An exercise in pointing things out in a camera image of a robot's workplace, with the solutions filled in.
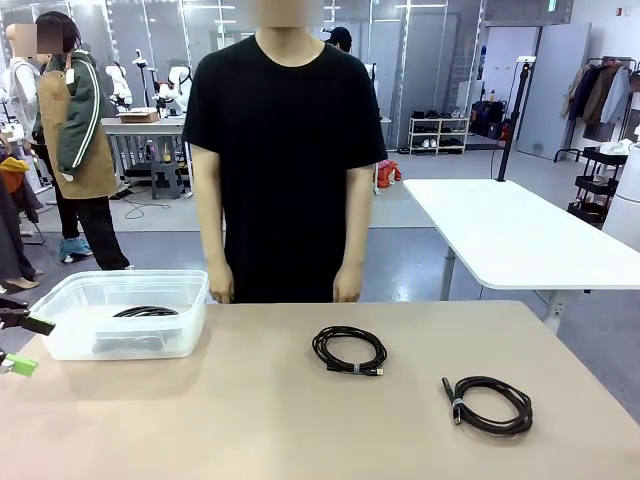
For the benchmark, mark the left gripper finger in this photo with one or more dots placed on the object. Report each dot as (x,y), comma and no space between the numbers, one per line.
(22,365)
(37,324)

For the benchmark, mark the person's right forearm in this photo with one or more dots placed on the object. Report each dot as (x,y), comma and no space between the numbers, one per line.
(215,240)

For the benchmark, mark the wooden shoe rack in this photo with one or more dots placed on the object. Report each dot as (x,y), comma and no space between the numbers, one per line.
(439,133)

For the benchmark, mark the brown cardboard box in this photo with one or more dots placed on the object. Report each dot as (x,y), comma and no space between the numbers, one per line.
(139,117)

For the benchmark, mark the grey partition panel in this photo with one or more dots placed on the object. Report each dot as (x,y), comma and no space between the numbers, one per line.
(555,90)

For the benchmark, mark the black camera pole stand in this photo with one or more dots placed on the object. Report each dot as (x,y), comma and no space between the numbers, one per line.
(511,130)

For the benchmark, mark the figure in white top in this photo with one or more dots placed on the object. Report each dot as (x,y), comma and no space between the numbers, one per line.
(22,90)

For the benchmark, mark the person's left hand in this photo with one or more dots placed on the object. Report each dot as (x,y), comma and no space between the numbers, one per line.
(347,285)

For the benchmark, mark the red wall alarm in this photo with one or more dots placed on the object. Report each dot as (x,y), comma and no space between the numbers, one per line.
(623,11)

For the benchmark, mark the clear plastic storage box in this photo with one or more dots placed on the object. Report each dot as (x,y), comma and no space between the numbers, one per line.
(190,330)

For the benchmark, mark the black utility cart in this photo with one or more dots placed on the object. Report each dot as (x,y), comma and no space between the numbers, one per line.
(600,182)

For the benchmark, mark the person with black cap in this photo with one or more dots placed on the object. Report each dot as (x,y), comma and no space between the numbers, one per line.
(341,36)

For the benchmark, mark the clothes rack with coats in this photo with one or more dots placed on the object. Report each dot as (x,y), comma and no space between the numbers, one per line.
(600,92)

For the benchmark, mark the white table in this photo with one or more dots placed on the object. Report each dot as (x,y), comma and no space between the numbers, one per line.
(500,225)

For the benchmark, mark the grey step stool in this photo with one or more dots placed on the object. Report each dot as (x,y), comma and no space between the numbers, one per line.
(165,180)

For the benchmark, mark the person in brown apron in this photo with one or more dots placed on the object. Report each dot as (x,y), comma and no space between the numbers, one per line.
(75,125)

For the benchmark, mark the workbench with white legs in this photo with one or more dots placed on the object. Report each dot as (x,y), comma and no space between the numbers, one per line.
(145,127)

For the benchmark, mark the person in black t-shirt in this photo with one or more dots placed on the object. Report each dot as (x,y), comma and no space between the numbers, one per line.
(285,150)

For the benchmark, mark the beige shoe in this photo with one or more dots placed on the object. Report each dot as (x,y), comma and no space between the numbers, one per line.
(22,283)

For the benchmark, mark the orange red bundle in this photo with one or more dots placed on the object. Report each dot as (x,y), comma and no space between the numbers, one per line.
(385,175)

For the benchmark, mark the person's right hand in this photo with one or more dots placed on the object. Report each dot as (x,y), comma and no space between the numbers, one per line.
(222,290)

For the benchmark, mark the black bags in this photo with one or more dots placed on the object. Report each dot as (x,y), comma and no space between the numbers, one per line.
(487,117)

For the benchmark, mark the person's left forearm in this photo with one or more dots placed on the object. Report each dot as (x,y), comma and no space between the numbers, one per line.
(355,235)

